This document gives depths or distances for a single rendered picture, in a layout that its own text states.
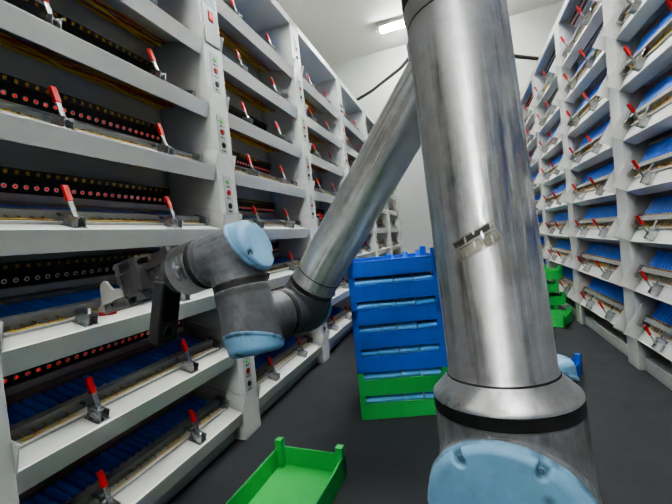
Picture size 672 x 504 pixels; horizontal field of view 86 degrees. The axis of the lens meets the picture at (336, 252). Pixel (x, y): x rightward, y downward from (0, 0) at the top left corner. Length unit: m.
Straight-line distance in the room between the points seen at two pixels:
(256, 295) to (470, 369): 0.33
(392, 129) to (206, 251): 0.35
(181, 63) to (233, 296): 0.96
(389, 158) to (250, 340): 0.36
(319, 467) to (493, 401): 0.79
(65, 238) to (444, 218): 0.70
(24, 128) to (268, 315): 0.55
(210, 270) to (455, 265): 0.38
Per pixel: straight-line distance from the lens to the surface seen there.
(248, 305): 0.57
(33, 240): 0.83
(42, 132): 0.89
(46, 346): 0.84
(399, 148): 0.60
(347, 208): 0.61
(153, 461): 1.13
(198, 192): 1.26
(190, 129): 1.31
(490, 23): 0.46
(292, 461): 1.16
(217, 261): 0.59
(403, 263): 1.21
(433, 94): 0.43
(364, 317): 1.23
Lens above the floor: 0.61
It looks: 2 degrees down
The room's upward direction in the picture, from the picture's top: 6 degrees counter-clockwise
